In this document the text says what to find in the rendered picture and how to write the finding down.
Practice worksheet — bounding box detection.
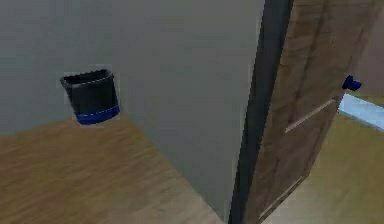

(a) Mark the brown wooden room door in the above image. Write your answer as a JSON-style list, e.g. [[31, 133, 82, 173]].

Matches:
[[242, 0, 384, 224]]

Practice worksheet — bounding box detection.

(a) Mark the black bin with blue base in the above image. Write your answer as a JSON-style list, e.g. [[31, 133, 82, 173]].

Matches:
[[59, 68, 121, 126]]

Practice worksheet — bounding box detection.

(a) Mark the blue door handle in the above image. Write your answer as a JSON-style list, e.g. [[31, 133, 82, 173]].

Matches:
[[341, 75, 363, 92]]

